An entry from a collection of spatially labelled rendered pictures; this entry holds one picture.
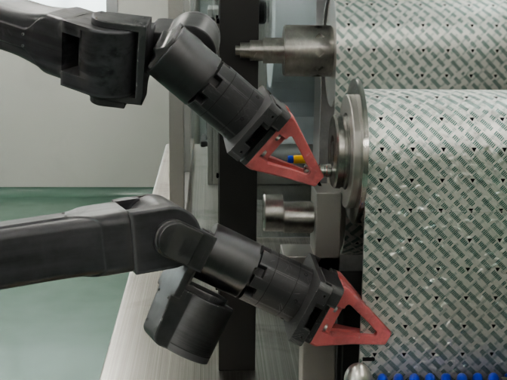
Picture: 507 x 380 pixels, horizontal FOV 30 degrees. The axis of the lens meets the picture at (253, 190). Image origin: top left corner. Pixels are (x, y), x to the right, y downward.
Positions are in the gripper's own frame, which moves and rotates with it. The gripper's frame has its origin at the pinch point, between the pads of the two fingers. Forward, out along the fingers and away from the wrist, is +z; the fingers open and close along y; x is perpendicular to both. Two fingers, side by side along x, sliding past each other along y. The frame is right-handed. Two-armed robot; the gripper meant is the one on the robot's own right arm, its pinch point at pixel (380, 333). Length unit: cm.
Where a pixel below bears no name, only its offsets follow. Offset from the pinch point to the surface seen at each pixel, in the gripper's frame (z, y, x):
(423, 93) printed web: -6.7, -4.6, 22.7
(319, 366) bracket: -1.4, -7.8, -8.2
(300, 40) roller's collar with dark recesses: -17.2, -28.6, 21.4
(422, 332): 3.7, 0.3, 2.0
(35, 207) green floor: -64, -518, -160
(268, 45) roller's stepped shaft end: -20.2, -30.0, 19.0
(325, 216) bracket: -8.9, -7.2, 6.9
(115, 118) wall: -44, -556, -90
